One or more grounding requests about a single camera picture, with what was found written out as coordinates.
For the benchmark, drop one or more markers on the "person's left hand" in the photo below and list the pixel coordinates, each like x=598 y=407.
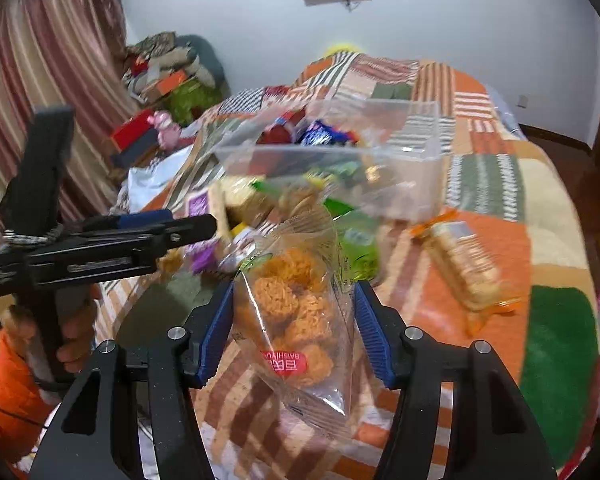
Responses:
x=78 y=332

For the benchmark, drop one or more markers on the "clear plastic storage bin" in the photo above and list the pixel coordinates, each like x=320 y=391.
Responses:
x=392 y=169

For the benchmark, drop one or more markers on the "blue red snack packet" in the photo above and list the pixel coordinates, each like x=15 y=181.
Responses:
x=318 y=133

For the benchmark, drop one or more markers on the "orange green patchwork blanket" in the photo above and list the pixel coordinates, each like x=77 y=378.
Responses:
x=510 y=193

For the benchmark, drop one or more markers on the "green snack bag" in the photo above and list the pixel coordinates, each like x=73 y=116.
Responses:
x=357 y=235

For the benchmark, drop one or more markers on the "red snack bag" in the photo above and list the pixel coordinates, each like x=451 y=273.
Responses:
x=288 y=128

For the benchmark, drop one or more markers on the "orange fried noodle snack bag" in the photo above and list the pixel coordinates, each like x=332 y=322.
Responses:
x=293 y=319

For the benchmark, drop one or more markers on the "yellow pillow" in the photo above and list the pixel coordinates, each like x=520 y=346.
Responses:
x=335 y=48

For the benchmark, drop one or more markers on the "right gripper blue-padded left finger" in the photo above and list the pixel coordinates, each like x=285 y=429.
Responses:
x=93 y=434

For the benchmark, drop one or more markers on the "round biscuits bag green tie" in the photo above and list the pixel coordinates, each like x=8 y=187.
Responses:
x=288 y=197

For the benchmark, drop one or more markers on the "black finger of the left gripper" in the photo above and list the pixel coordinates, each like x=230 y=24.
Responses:
x=127 y=221

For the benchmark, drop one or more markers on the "pink plush toy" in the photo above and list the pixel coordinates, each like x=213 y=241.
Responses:
x=169 y=132

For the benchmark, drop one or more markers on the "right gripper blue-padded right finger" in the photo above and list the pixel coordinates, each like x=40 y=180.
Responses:
x=494 y=434

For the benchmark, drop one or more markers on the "striped pink curtain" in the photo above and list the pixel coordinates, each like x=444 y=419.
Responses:
x=70 y=52

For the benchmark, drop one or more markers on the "white plastic bag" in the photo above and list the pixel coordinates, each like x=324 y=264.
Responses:
x=144 y=184

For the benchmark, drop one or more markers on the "biscuit pack orange wrapper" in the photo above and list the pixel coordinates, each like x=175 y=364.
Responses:
x=468 y=268

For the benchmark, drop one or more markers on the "pile of clothes and boxes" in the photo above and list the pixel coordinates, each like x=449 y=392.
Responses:
x=179 y=74

